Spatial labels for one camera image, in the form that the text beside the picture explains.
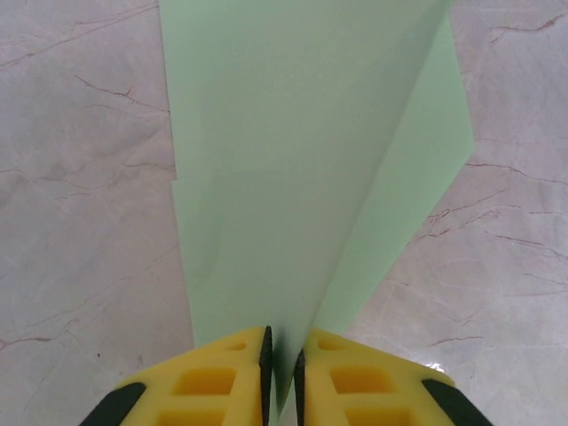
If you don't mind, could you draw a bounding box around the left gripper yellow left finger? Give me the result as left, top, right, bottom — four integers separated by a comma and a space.
83, 326, 272, 426

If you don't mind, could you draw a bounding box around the light green paper sheet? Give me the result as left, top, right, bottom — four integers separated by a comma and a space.
157, 0, 476, 421

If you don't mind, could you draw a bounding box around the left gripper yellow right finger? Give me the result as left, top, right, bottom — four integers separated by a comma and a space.
293, 327, 485, 426

